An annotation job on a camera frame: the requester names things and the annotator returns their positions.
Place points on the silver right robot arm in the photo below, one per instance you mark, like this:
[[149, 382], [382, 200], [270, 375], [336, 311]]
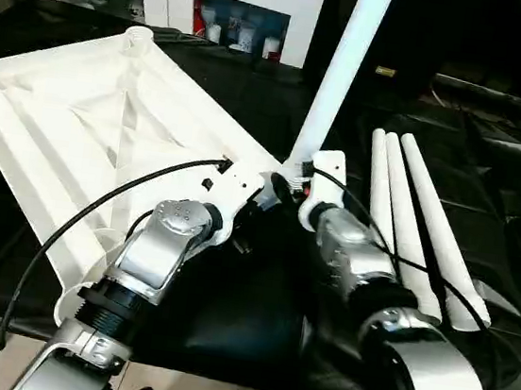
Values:
[[366, 265]]

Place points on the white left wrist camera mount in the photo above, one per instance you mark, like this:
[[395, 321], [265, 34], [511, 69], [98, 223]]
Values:
[[234, 192]]

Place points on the white plastic table top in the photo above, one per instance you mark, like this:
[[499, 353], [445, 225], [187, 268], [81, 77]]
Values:
[[79, 125]]

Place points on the black mat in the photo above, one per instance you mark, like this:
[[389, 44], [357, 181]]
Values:
[[245, 317]]

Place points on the long black bar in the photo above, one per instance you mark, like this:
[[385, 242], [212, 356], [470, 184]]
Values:
[[501, 91]]

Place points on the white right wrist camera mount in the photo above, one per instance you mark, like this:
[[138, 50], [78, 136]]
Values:
[[323, 188]]

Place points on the black case with yellow label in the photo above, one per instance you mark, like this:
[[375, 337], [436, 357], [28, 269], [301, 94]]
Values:
[[470, 35]]

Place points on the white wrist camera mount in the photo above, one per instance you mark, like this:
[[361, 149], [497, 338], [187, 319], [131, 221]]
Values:
[[323, 188], [234, 192]]

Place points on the white plastic table leg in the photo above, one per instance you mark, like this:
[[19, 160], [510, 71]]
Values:
[[381, 181], [437, 226], [404, 222], [348, 63]]

